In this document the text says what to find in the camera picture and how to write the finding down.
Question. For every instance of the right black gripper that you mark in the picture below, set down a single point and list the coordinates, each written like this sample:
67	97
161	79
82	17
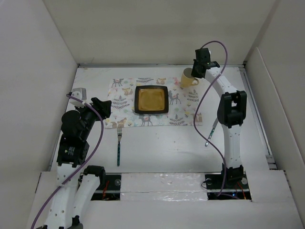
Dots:
194	73

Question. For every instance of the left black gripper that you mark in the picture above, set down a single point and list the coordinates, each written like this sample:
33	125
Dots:
102	106

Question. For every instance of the yellow ceramic mug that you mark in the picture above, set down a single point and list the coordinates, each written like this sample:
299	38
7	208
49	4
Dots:
187	79

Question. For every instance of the fork with teal handle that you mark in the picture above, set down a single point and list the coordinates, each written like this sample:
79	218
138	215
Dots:
119	135

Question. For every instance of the animal print cloth placemat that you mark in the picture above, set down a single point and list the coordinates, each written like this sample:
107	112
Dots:
182	104

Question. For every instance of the square black yellow plate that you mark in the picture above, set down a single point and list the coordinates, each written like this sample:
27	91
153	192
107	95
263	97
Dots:
151	100

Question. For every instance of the knife with blue handle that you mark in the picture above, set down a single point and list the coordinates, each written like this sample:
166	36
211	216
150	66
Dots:
211	132

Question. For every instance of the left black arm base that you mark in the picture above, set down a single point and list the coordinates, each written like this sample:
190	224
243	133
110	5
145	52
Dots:
110	190

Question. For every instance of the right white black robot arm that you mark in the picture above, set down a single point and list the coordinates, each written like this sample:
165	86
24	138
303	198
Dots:
230	114

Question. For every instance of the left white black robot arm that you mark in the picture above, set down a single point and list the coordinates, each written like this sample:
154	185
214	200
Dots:
76	181

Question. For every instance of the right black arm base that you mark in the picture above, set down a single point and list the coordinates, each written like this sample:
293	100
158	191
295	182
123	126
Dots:
230	184

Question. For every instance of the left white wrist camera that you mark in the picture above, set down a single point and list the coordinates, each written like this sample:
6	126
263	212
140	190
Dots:
79	93

